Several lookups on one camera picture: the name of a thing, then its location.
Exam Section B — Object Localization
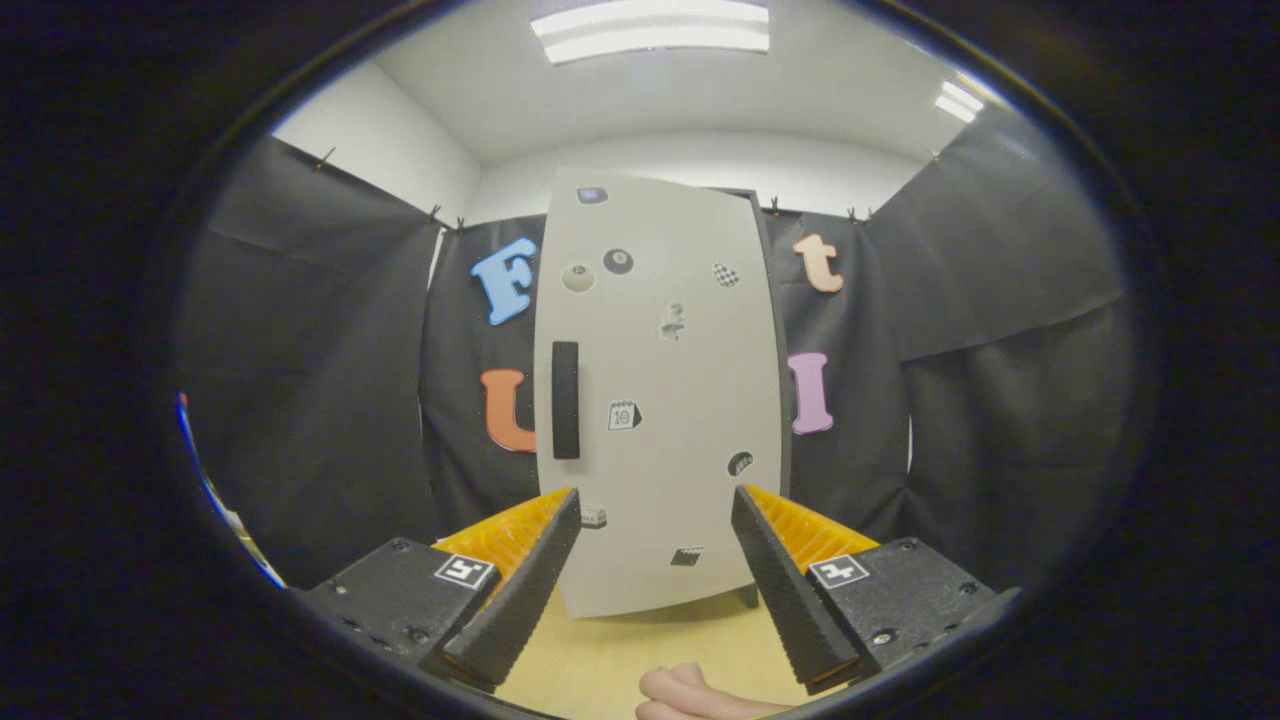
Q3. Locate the black door handle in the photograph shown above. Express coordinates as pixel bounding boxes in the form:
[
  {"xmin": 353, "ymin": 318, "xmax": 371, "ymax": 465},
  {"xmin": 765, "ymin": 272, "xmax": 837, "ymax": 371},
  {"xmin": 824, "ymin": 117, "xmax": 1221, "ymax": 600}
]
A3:
[{"xmin": 551, "ymin": 341, "xmax": 582, "ymax": 461}]

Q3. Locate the small ceiling light panel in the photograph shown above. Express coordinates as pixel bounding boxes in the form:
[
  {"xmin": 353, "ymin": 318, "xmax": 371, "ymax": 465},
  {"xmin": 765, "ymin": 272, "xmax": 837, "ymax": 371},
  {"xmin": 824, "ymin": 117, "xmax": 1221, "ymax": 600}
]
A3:
[{"xmin": 934, "ymin": 80, "xmax": 986, "ymax": 124}]

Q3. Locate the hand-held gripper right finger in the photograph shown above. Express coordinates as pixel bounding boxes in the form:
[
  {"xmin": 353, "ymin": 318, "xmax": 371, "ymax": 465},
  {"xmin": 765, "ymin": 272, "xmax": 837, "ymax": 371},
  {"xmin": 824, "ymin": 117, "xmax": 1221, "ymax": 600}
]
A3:
[{"xmin": 731, "ymin": 484, "xmax": 1023, "ymax": 697}]

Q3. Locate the large ceiling light panel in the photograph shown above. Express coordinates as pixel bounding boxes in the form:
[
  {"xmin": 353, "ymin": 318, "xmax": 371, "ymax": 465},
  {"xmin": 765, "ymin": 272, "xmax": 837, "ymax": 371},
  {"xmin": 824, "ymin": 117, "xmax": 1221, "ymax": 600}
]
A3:
[{"xmin": 530, "ymin": 0, "xmax": 771, "ymax": 66}]

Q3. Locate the light grey shoe cabinet door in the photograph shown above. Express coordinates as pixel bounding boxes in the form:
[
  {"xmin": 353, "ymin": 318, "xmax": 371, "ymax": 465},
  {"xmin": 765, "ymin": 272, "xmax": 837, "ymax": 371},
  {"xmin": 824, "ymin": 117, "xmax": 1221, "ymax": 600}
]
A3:
[{"xmin": 533, "ymin": 168, "xmax": 784, "ymax": 619}]

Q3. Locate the black backdrop cloth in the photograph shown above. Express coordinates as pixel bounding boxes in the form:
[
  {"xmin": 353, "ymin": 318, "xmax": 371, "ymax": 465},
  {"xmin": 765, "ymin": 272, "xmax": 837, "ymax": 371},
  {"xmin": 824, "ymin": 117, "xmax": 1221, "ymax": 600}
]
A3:
[{"xmin": 180, "ymin": 105, "xmax": 1131, "ymax": 591}]

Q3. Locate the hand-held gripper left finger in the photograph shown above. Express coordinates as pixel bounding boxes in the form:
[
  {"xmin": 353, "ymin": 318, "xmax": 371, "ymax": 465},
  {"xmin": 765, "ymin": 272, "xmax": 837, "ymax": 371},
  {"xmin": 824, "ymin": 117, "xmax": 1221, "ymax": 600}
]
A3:
[{"xmin": 290, "ymin": 487, "xmax": 583, "ymax": 694}]

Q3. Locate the grey shoe cabinet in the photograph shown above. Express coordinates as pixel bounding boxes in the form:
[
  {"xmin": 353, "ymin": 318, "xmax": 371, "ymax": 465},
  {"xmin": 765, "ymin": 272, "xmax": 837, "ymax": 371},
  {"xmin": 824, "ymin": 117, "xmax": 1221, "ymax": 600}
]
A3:
[{"xmin": 720, "ymin": 188, "xmax": 794, "ymax": 611}]

